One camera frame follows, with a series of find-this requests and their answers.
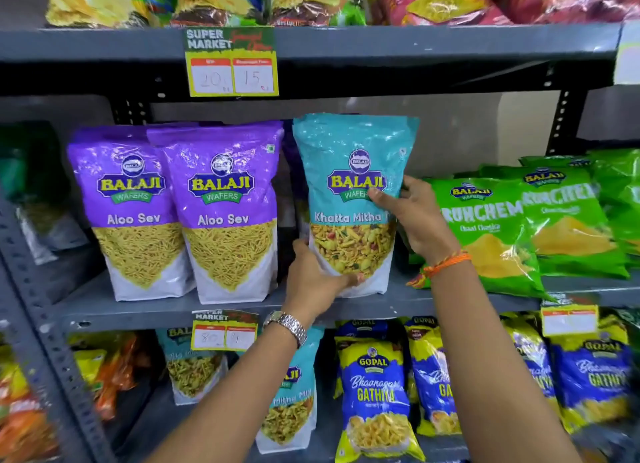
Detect person's right hand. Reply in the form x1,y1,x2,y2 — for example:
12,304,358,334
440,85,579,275
367,175,464,267

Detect person's left hand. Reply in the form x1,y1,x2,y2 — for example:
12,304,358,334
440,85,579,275
282,237,366,326

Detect teal mixed snack packet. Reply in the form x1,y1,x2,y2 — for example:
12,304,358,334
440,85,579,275
292,113,420,299
255,327,326,455
155,327,229,406

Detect person's right forearm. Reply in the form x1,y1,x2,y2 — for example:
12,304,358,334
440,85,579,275
426,256,584,463

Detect person's left forearm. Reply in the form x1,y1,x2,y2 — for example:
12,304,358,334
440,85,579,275
144,322,302,463

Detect blue yellow snack packet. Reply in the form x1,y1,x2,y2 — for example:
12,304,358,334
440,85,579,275
333,319,391,401
549,316,637,434
403,316,464,437
501,314,562,418
334,338,426,463

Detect silver metal wristwatch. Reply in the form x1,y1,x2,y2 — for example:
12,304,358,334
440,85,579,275
262,310,309,349

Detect green chips packet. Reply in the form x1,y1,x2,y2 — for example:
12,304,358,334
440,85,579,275
409,177,553,301
519,148,640,269
479,165,632,280

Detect purple sev snack packet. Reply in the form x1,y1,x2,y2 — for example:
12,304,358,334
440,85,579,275
67,125,196,302
146,121,285,305

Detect green yellow price tag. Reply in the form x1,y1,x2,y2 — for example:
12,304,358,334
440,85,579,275
183,26,280,98
540,298,600,338
191,309,260,353

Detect grey metal shelf rack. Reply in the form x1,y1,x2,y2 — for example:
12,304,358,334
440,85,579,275
0,20,640,463

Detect red snack packet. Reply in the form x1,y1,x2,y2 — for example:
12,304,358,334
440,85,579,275
369,0,513,27
497,0,640,25

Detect yellow green wafer packet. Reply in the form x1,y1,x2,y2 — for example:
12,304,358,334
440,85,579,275
169,0,267,28
269,0,367,27
45,0,153,29

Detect orange snack packet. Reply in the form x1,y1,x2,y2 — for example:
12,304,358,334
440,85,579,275
0,347,60,463
69,332,152,422

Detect dark green snack packet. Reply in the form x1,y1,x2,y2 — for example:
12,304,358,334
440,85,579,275
0,122,92,267

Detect orange thread bracelet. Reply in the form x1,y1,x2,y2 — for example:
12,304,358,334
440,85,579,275
406,250,473,289

